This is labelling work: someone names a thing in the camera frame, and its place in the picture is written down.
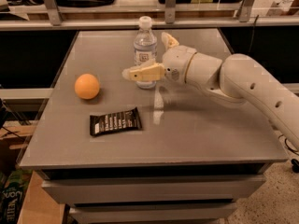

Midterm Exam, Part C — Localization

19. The black snack bar wrapper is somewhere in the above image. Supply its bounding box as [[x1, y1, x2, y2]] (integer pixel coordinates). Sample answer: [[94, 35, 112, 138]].
[[90, 107, 142, 136]]

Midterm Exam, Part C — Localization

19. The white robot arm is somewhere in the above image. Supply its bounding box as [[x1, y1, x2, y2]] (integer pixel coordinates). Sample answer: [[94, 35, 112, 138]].
[[122, 32, 299, 148]]

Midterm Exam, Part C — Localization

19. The metal shelf rack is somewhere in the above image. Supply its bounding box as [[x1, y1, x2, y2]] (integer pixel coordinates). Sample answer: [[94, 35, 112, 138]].
[[0, 0, 298, 31]]

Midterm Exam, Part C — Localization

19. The black cable on floor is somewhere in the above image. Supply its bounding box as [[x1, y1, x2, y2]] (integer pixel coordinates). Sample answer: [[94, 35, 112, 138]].
[[278, 133, 299, 174]]

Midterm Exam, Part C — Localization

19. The grey drawer cabinet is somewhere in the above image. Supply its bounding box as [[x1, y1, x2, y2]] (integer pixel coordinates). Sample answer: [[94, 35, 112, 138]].
[[21, 31, 287, 224]]

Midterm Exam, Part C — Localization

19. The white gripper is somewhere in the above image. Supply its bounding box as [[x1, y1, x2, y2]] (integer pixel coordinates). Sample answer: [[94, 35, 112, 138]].
[[121, 32, 197, 84]]

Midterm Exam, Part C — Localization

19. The cardboard box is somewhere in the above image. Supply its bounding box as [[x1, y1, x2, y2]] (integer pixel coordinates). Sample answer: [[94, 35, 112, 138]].
[[17, 172, 64, 224]]

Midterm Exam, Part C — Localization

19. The green printed package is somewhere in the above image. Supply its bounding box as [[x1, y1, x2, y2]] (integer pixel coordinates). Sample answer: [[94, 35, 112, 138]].
[[0, 169, 32, 224]]

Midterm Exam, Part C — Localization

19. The orange ball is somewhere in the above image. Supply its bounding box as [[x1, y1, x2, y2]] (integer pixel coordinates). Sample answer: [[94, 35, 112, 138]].
[[74, 74, 100, 100]]

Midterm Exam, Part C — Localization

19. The clear plastic water bottle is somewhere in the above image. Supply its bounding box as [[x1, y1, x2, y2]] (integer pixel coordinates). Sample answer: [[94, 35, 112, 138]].
[[133, 15, 158, 91]]

